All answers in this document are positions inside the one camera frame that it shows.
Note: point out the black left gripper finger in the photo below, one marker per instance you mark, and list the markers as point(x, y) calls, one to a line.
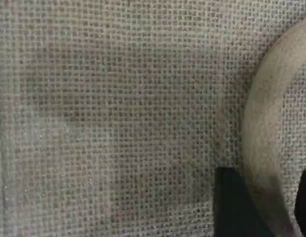
point(229, 207)
point(304, 205)

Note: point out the brown jute tote bag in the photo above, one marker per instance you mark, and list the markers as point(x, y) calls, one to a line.
point(118, 111)

